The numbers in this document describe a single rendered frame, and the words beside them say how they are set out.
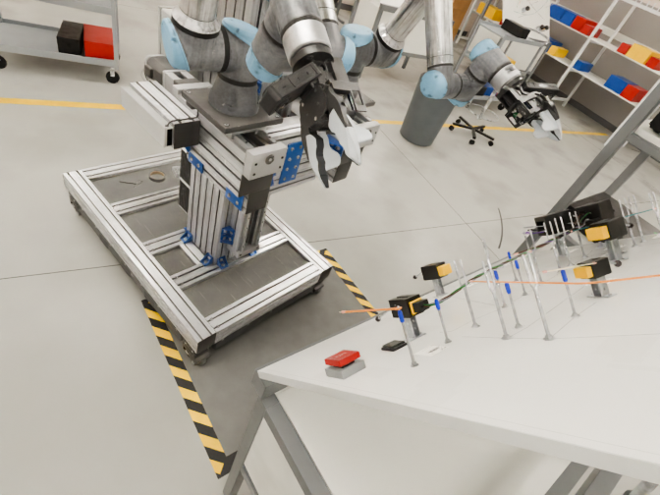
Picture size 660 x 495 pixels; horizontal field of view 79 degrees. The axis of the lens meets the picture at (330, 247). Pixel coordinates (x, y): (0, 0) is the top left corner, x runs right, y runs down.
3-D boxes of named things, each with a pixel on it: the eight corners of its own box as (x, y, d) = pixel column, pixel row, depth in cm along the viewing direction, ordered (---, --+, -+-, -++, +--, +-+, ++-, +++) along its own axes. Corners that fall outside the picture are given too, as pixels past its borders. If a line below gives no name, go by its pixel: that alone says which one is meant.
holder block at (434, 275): (423, 295, 132) (414, 265, 132) (453, 292, 122) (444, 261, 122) (413, 299, 129) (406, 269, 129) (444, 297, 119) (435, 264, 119)
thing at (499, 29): (466, 109, 554) (511, 27, 483) (443, 91, 581) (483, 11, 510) (508, 111, 606) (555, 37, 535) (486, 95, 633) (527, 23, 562)
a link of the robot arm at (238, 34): (265, 82, 117) (275, 34, 108) (222, 82, 109) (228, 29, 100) (247, 64, 123) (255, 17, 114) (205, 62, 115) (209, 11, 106)
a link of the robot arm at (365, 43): (325, 57, 149) (336, 18, 140) (353, 59, 156) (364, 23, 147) (342, 72, 143) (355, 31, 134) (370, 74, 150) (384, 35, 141)
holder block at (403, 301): (407, 311, 89) (402, 295, 89) (424, 311, 84) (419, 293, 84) (393, 317, 87) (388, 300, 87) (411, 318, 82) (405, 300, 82)
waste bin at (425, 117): (391, 135, 421) (416, 77, 380) (402, 122, 455) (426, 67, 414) (430, 154, 416) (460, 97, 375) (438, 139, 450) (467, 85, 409)
